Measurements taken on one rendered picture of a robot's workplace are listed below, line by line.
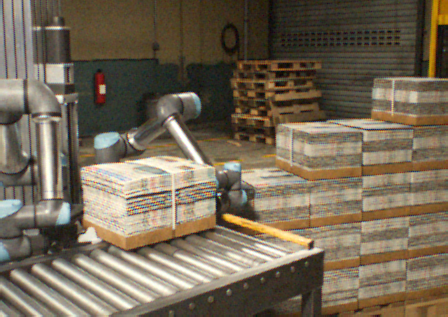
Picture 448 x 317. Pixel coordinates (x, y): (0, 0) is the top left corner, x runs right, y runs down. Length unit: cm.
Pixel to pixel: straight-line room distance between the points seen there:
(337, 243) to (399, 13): 751
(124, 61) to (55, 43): 747
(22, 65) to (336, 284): 178
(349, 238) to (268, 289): 123
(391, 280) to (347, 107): 772
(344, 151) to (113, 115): 736
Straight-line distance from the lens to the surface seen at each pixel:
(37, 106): 193
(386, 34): 1021
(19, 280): 177
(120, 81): 990
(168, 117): 238
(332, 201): 282
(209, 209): 206
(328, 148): 276
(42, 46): 252
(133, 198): 185
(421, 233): 318
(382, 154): 292
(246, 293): 168
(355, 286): 304
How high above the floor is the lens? 142
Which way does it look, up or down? 9 degrees down
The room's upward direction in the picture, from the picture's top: straight up
